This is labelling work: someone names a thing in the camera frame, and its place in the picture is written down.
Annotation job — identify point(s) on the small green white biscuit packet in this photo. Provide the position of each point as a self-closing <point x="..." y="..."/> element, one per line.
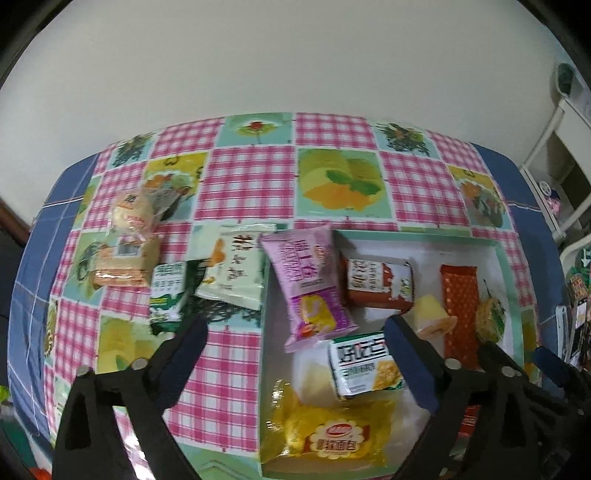
<point x="171" y="295"/>

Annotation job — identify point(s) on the white packet with orange print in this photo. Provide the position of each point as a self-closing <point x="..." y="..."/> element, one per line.
<point x="235" y="267"/>

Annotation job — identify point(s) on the brown wooden door frame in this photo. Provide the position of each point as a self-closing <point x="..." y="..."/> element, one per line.
<point x="14" y="221"/>

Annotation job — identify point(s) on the red brown milk biscuit packet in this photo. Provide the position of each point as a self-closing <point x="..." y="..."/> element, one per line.
<point x="374" y="286"/>

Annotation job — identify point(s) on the pile of colourful packets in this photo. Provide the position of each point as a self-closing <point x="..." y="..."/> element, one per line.
<point x="579" y="304"/>

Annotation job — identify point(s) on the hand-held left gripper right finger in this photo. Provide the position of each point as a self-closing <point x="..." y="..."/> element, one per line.
<point x="413" y="364"/>

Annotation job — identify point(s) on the purple snack packet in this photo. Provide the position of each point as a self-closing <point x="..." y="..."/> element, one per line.
<point x="304" y="286"/>

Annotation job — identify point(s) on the tan wafer packet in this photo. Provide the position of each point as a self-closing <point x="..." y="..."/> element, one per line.
<point x="124" y="265"/>

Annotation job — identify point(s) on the yellow soft bread packet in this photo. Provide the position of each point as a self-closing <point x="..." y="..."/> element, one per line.
<point x="323" y="424"/>

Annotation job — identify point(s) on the pink plaid fruit print tablecloth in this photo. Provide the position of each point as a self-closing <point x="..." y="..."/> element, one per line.
<point x="258" y="184"/>

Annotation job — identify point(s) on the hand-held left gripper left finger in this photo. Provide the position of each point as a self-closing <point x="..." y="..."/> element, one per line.
<point x="184" y="360"/>

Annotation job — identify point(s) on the white shelf unit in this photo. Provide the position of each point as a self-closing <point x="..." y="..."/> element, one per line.
<point x="549" y="138"/>

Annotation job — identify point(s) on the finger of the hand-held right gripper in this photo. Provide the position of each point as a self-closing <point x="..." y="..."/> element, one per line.
<point x="556" y="367"/>

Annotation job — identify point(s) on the orange red patterned packet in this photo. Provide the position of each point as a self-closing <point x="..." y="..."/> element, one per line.
<point x="459" y="314"/>

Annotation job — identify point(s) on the clear packet with yellow cake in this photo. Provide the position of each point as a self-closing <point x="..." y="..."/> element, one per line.
<point x="134" y="217"/>

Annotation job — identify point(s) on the white box with teal rim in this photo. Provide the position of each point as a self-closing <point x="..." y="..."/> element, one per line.
<point x="461" y="254"/>

